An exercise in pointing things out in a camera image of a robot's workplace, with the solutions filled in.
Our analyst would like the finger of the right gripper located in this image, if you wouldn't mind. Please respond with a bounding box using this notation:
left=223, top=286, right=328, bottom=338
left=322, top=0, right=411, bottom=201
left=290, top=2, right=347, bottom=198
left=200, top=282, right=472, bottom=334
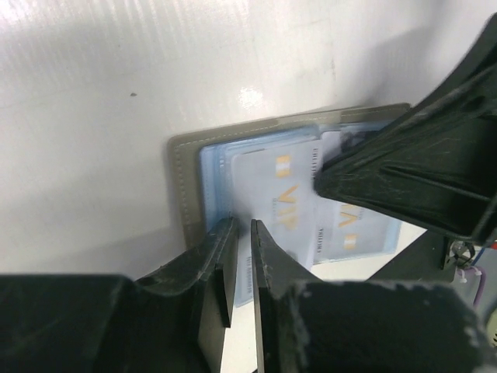
left=315, top=16, right=496, bottom=245

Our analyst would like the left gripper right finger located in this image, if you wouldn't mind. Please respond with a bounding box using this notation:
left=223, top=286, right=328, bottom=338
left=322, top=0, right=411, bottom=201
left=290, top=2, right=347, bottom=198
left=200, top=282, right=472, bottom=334
left=251, top=220, right=488, bottom=372

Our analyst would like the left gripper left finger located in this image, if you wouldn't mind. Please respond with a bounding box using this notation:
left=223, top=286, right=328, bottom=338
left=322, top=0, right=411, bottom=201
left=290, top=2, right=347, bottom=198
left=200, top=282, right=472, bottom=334
left=1, top=218, right=239, bottom=372

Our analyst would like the white VIP card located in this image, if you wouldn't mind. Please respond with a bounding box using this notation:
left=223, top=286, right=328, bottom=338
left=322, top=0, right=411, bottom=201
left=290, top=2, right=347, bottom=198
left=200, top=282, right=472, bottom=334
left=232, top=140, right=321, bottom=268

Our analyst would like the grey leather card holder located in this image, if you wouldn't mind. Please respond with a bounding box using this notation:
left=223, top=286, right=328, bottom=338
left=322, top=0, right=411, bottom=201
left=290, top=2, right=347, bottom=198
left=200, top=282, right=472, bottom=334
left=167, top=103, right=411, bottom=249

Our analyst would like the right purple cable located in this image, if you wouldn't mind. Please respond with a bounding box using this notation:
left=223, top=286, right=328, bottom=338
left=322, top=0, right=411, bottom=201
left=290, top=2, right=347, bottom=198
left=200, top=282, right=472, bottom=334
left=471, top=267, right=488, bottom=304

